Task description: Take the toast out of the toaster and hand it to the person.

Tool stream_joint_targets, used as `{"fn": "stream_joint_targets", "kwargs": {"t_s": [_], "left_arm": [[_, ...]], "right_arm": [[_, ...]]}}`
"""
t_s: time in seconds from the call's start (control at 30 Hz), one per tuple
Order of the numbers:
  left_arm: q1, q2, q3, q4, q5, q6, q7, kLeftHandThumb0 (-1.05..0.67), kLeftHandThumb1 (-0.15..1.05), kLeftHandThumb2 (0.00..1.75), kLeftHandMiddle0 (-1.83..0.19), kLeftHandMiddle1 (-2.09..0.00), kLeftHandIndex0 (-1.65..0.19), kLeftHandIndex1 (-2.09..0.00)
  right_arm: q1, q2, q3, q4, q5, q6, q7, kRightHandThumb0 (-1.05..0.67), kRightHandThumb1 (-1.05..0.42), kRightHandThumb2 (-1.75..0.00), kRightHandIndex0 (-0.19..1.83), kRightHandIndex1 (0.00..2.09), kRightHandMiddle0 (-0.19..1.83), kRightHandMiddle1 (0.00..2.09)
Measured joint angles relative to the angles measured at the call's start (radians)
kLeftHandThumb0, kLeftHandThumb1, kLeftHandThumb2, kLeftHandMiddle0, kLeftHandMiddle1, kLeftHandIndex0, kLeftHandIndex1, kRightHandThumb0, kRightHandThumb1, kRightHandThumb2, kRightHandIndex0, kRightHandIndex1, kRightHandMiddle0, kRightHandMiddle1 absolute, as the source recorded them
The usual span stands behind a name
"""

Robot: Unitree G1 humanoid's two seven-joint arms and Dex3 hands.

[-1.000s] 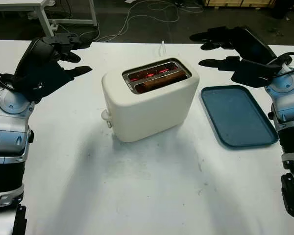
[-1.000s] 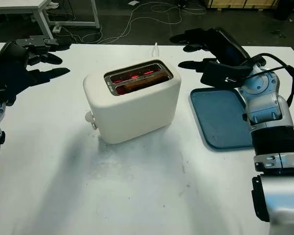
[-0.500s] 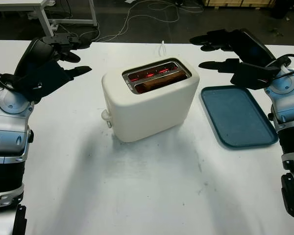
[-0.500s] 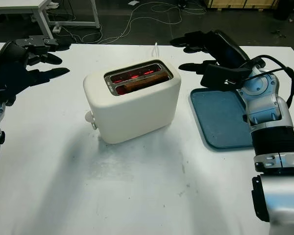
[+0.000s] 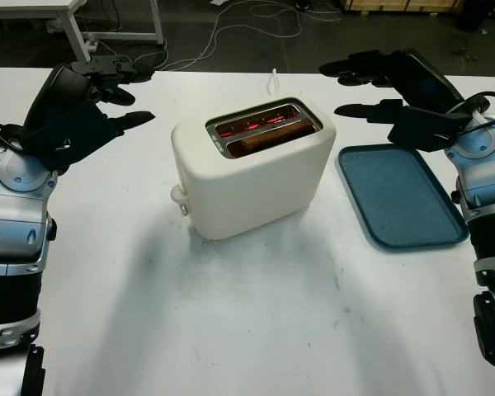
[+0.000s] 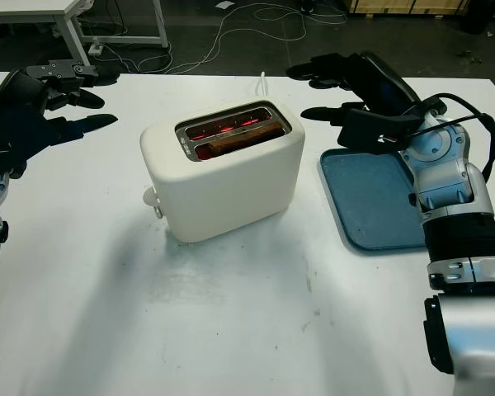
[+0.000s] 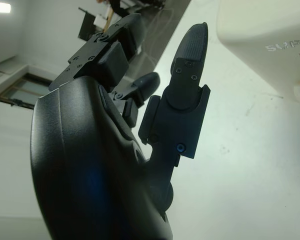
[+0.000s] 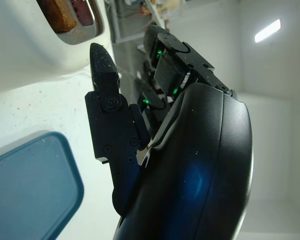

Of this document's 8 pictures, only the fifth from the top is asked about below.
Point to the brown toast slice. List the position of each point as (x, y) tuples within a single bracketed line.
[(272, 140)]

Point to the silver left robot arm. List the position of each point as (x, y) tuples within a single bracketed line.
[(12, 214)]

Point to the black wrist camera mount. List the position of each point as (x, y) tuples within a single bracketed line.
[(425, 130), (74, 136)]

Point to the white paper scrap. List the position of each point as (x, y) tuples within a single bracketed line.
[(218, 2)]

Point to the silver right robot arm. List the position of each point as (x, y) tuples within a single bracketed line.
[(488, 181)]

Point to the white two-slot toaster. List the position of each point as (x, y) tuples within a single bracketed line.
[(260, 194)]

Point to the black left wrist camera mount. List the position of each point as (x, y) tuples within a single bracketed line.
[(74, 136)]

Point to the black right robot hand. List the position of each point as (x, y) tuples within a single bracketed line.
[(425, 78)]

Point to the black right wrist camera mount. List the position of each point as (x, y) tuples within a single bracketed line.
[(425, 130)]

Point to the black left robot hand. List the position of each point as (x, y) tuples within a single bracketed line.
[(53, 97)]

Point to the white table frame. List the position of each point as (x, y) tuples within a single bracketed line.
[(72, 24)]

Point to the blue plastic tray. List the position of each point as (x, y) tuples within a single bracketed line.
[(396, 198)]

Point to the wooden crate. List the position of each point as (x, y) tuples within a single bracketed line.
[(400, 4)]

